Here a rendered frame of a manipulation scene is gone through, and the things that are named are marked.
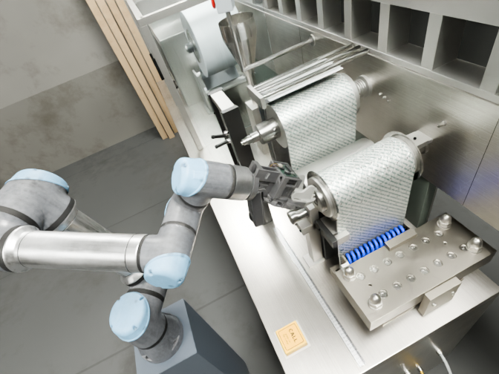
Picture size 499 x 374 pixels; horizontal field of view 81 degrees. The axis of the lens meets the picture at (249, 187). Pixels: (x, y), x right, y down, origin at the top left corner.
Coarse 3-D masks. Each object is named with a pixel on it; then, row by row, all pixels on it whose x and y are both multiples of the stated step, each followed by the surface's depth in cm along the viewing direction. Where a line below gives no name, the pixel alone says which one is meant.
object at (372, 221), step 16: (400, 192) 79; (368, 208) 78; (384, 208) 81; (400, 208) 85; (336, 224) 77; (352, 224) 80; (368, 224) 83; (384, 224) 87; (400, 224) 91; (352, 240) 85; (368, 240) 89
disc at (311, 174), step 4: (308, 172) 78; (312, 172) 75; (308, 176) 79; (312, 176) 77; (316, 176) 73; (320, 176) 72; (320, 180) 72; (324, 184) 71; (328, 188) 70; (328, 192) 71; (332, 196) 70; (332, 200) 71; (336, 204) 70; (336, 208) 71; (336, 212) 72; (332, 216) 76; (336, 216) 73; (332, 220) 78; (336, 220) 76
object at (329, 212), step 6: (396, 138) 78; (414, 156) 74; (414, 162) 75; (312, 180) 76; (318, 180) 74; (318, 186) 73; (324, 192) 72; (324, 198) 73; (330, 204) 72; (330, 210) 73; (330, 216) 75
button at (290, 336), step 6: (288, 324) 88; (294, 324) 88; (282, 330) 88; (288, 330) 87; (294, 330) 87; (300, 330) 86; (282, 336) 86; (288, 336) 86; (294, 336) 86; (300, 336) 85; (282, 342) 85; (288, 342) 85; (294, 342) 85; (300, 342) 84; (306, 342) 84; (288, 348) 84; (294, 348) 84; (300, 348) 85; (288, 354) 84
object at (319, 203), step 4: (316, 188) 75; (316, 192) 74; (320, 192) 74; (316, 196) 74; (320, 196) 73; (316, 200) 76; (320, 200) 73; (324, 200) 74; (316, 204) 78; (320, 204) 74; (324, 204) 74; (316, 208) 79; (320, 208) 76; (324, 208) 74
